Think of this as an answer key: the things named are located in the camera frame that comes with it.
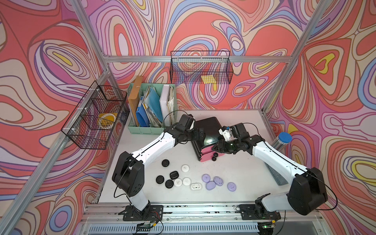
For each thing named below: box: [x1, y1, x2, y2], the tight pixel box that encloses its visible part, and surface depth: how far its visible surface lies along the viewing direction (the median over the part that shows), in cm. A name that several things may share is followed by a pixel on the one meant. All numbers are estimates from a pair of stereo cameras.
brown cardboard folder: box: [128, 75, 143, 127], surface depth 91 cm
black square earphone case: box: [169, 170, 180, 180], surface depth 87 cm
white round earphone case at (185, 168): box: [181, 164, 190, 173], surface depth 90 cm
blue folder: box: [136, 103, 150, 127], surface depth 95 cm
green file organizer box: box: [126, 83, 177, 135], surface depth 95 cm
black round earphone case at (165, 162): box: [161, 159, 170, 167], surface depth 92 cm
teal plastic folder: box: [144, 86, 164, 122], surface depth 95 cm
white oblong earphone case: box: [189, 182, 203, 191], surface depth 82 cm
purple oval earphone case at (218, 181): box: [213, 175, 224, 187], surface depth 84 cm
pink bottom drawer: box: [199, 152, 215, 163], surface depth 90 cm
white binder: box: [159, 84, 172, 128], surface depth 97 cm
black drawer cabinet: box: [190, 116, 225, 163], surface depth 85 cm
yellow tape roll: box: [97, 112, 118, 130], surface depth 80 cm
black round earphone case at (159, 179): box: [155, 175, 165, 185], surface depth 86 cm
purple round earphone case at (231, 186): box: [227, 181, 237, 192], surface depth 82 cm
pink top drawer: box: [200, 144, 215, 155], surface depth 81 cm
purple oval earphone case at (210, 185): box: [205, 181, 216, 191], surface depth 83 cm
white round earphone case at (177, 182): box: [173, 178, 183, 188], surface depth 84 cm
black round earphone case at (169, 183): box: [164, 179, 174, 189], surface depth 84 cm
